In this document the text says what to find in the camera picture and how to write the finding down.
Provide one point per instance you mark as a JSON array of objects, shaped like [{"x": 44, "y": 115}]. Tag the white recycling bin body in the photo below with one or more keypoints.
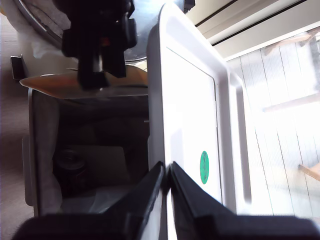
[{"x": 26, "y": 175}]

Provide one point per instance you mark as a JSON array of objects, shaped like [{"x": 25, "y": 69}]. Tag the brown cardboard piece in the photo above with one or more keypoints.
[{"x": 107, "y": 165}]

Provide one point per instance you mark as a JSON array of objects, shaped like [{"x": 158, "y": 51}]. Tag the white recycling bin lid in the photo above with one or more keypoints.
[{"x": 190, "y": 112}]

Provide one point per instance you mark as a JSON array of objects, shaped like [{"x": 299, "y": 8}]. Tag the wooden balcony table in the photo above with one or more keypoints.
[{"x": 290, "y": 103}]

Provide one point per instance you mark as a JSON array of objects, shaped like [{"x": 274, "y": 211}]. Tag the printed cardboard sleeve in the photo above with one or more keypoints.
[{"x": 50, "y": 85}]

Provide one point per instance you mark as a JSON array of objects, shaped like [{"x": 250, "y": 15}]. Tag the metal foot pedal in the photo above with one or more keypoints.
[{"x": 16, "y": 67}]

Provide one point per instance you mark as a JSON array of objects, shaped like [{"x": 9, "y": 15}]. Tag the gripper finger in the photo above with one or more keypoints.
[
  {"x": 116, "y": 65},
  {"x": 190, "y": 202},
  {"x": 140, "y": 200},
  {"x": 91, "y": 77}
]

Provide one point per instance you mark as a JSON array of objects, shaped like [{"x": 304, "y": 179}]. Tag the white plastic bin liner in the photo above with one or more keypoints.
[{"x": 45, "y": 137}]

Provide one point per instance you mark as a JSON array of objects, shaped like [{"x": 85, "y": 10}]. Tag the round dark container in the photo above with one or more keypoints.
[{"x": 71, "y": 160}]

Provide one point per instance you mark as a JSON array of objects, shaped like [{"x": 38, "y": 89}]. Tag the green round sticker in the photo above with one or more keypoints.
[{"x": 204, "y": 167}]

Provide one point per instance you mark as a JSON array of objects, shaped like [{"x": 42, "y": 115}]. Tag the wooden folding chair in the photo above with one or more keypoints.
[
  {"x": 297, "y": 40},
  {"x": 310, "y": 172}
]

